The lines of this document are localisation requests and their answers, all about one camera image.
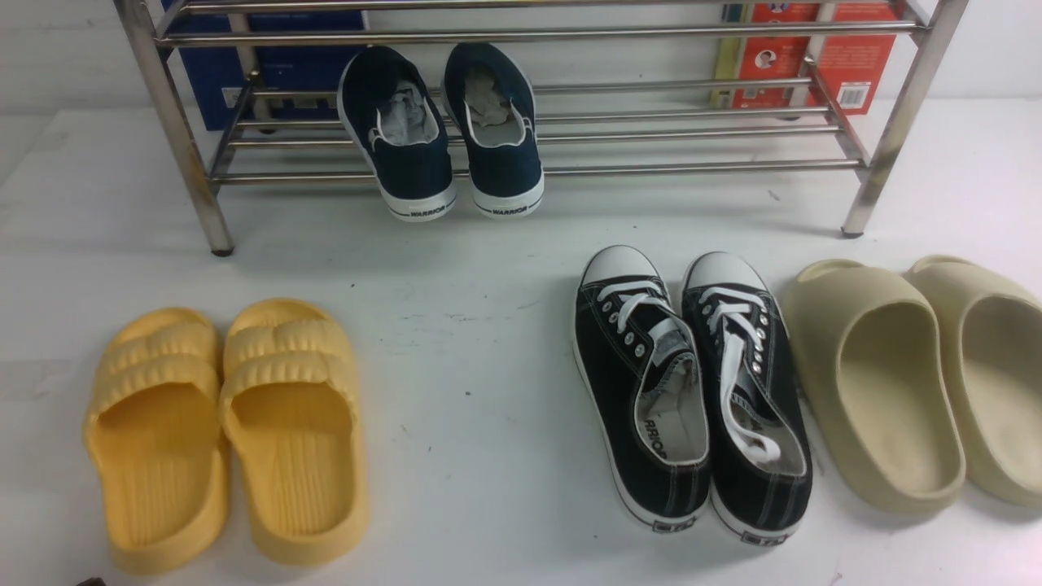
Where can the black canvas sneaker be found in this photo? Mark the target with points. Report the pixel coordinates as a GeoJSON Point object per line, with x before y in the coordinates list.
{"type": "Point", "coordinates": [640, 365]}
{"type": "Point", "coordinates": [761, 465]}

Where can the stainless steel shoe rack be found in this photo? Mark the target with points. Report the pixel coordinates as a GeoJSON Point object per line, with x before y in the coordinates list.
{"type": "Point", "coordinates": [153, 42]}

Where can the right navy canvas shoe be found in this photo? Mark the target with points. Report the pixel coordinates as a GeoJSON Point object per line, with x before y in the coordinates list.
{"type": "Point", "coordinates": [491, 101]}

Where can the navy canvas shoe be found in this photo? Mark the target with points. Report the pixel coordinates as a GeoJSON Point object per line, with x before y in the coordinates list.
{"type": "Point", "coordinates": [491, 101]}
{"type": "Point", "coordinates": [388, 112]}

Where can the left navy canvas shoe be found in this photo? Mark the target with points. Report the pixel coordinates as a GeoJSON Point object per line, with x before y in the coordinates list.
{"type": "Point", "coordinates": [388, 112]}

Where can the right yellow rubber slipper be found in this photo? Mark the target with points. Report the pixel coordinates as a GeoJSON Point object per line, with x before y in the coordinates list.
{"type": "Point", "coordinates": [290, 407]}

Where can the yellow rubber slipper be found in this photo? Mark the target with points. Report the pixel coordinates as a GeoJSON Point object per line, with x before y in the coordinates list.
{"type": "Point", "coordinates": [290, 407]}
{"type": "Point", "coordinates": [151, 431]}

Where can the left beige foam slide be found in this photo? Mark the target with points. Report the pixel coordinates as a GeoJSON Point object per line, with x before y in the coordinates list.
{"type": "Point", "coordinates": [866, 344]}

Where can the beige foam slide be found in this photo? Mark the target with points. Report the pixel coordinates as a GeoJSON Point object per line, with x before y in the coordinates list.
{"type": "Point", "coordinates": [990, 345]}
{"type": "Point", "coordinates": [866, 344]}

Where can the blue cardboard box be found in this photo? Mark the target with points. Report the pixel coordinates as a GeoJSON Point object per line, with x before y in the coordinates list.
{"type": "Point", "coordinates": [217, 76]}

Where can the left yellow rubber slipper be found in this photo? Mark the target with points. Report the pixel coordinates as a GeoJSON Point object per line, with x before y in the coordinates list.
{"type": "Point", "coordinates": [151, 431]}

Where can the red cardboard box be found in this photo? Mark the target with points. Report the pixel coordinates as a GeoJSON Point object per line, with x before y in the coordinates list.
{"type": "Point", "coordinates": [850, 66]}

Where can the right beige foam slide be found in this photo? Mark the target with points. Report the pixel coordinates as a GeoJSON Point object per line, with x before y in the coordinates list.
{"type": "Point", "coordinates": [990, 345]}

